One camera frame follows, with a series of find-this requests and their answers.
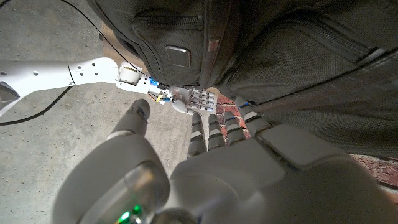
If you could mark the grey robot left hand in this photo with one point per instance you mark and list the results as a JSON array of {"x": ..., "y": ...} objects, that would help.
[{"x": 248, "y": 180}]

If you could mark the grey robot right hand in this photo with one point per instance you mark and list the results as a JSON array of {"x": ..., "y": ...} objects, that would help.
[{"x": 199, "y": 99}]

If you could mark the black backpack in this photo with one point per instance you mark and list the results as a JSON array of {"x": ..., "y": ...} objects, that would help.
[{"x": 280, "y": 62}]

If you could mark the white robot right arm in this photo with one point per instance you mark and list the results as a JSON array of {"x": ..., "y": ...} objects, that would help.
[{"x": 62, "y": 74}]

